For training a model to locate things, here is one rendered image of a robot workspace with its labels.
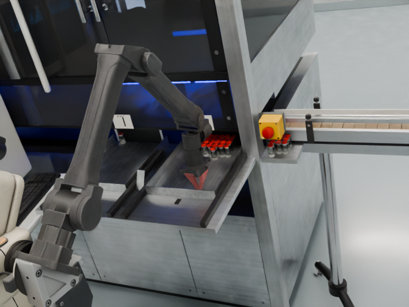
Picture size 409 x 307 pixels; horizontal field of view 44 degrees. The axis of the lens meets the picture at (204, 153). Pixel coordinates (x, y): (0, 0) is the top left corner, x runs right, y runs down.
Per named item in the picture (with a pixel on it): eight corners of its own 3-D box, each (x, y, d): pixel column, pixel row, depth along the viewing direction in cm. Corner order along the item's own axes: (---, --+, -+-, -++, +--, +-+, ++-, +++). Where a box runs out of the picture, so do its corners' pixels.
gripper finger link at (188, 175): (214, 185, 170) (210, 159, 166) (206, 195, 164) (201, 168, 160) (196, 183, 173) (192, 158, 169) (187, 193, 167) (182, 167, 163)
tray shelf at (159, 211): (106, 145, 220) (105, 141, 219) (262, 150, 190) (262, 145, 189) (36, 214, 183) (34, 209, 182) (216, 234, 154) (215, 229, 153)
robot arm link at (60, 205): (38, 229, 106) (58, 235, 104) (54, 183, 109) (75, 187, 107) (62, 239, 114) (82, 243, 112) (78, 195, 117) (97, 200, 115)
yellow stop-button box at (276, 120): (266, 129, 183) (263, 111, 179) (286, 130, 180) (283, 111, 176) (260, 140, 177) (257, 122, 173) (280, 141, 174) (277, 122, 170)
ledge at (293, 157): (272, 142, 194) (271, 137, 193) (306, 143, 188) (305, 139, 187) (261, 162, 183) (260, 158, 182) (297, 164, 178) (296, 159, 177)
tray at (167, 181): (187, 143, 202) (185, 136, 200) (249, 145, 191) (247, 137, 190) (146, 194, 176) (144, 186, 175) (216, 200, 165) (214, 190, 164)
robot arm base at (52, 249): (10, 257, 105) (52, 269, 99) (25, 218, 107) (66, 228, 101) (40, 265, 112) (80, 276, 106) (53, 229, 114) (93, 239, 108)
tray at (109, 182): (115, 141, 217) (112, 134, 215) (168, 142, 206) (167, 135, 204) (68, 187, 191) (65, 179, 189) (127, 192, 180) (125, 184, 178)
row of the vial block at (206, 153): (188, 153, 195) (185, 142, 193) (232, 155, 187) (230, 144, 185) (186, 156, 193) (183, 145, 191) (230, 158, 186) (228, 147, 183)
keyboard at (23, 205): (33, 176, 220) (31, 172, 219) (61, 175, 216) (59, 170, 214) (-23, 238, 187) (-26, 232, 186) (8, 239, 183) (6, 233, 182)
